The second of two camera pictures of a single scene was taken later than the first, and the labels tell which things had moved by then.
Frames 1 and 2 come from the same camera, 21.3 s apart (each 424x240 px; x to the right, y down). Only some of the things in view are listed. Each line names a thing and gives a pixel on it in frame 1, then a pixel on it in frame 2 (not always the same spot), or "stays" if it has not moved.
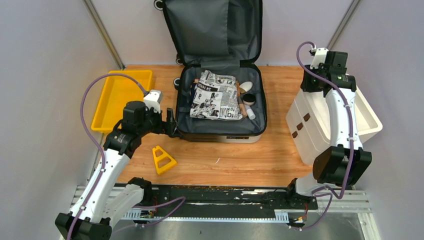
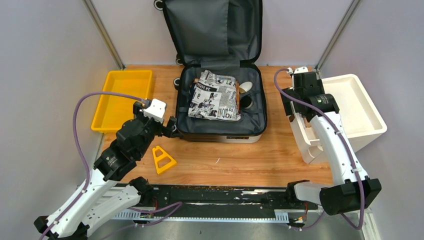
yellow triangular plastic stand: x=157 y=159 stays
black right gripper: x=305 y=85 → x=289 y=106
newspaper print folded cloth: x=215 y=96 stays
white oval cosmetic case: x=246 y=87 stays
